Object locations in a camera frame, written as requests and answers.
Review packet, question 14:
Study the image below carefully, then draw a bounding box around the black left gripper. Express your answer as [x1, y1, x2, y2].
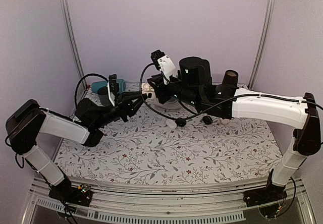
[93, 91, 148, 129]

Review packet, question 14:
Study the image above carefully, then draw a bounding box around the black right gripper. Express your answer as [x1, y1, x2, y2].
[148, 73, 201, 109]

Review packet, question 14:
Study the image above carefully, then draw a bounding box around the beige earbud charging case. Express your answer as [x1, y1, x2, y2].
[141, 82, 154, 94]

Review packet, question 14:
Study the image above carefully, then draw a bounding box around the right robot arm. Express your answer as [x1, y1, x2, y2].
[148, 51, 321, 207]

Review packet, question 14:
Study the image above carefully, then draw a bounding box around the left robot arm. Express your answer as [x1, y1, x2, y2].
[5, 91, 151, 206]

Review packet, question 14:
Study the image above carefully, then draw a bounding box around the black glossy earbud case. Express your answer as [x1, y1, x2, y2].
[175, 118, 187, 127]

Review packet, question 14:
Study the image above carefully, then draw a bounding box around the white oval earbud case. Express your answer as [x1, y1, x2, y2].
[166, 119, 177, 129]

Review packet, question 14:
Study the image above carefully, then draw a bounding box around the small black earbud case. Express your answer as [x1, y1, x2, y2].
[202, 116, 213, 125]

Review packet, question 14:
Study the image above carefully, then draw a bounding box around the spiral patterned plate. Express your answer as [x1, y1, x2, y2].
[154, 98, 183, 110]

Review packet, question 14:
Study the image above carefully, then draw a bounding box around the teal cylindrical speaker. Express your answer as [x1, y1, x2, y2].
[91, 78, 126, 93]

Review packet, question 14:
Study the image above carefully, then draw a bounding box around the dark grey mug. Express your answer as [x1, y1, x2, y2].
[97, 86, 111, 106]

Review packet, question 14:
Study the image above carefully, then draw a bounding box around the floral patterned table mat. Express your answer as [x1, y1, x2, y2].
[51, 81, 285, 186]

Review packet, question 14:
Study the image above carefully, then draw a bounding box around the black cylindrical cup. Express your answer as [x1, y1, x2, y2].
[222, 70, 239, 96]

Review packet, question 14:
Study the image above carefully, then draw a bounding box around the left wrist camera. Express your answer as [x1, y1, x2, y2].
[107, 74, 119, 106]

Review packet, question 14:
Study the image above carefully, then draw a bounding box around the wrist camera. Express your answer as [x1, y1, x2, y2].
[107, 74, 119, 106]
[150, 49, 178, 84]

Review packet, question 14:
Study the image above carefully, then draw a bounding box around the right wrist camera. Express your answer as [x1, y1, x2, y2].
[150, 49, 178, 84]

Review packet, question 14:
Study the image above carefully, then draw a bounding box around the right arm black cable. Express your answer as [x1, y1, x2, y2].
[139, 62, 323, 121]

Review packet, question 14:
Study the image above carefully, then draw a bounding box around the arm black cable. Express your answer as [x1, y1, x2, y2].
[74, 73, 110, 108]
[139, 62, 323, 121]

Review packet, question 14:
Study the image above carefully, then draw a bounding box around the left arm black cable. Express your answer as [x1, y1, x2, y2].
[74, 73, 110, 108]

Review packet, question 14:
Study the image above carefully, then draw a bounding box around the left aluminium frame post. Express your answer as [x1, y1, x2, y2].
[60, 0, 84, 78]

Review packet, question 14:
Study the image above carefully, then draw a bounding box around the aluminium frame post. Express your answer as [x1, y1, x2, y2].
[248, 0, 275, 89]
[60, 0, 84, 78]

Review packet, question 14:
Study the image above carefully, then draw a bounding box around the right aluminium frame post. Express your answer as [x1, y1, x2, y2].
[248, 0, 275, 89]

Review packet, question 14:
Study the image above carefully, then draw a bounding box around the front aluminium rail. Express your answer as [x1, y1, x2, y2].
[22, 177, 318, 223]

